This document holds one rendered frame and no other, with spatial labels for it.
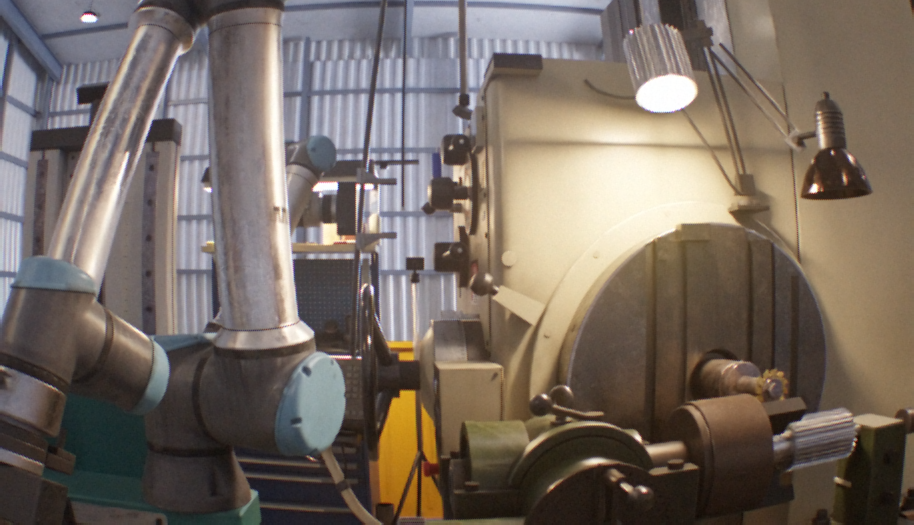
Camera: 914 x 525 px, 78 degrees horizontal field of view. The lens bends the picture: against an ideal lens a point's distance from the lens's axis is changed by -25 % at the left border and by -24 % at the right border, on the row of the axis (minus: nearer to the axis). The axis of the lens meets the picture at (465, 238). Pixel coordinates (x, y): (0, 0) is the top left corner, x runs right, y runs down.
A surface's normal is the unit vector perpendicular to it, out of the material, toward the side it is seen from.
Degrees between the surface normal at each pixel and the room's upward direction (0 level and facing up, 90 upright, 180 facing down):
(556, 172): 90
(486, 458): 50
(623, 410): 90
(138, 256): 90
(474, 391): 90
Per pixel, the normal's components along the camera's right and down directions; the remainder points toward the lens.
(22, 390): 0.56, -0.33
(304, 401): 0.95, 0.04
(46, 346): 0.76, -0.22
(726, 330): 0.11, -0.08
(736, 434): 0.07, -0.60
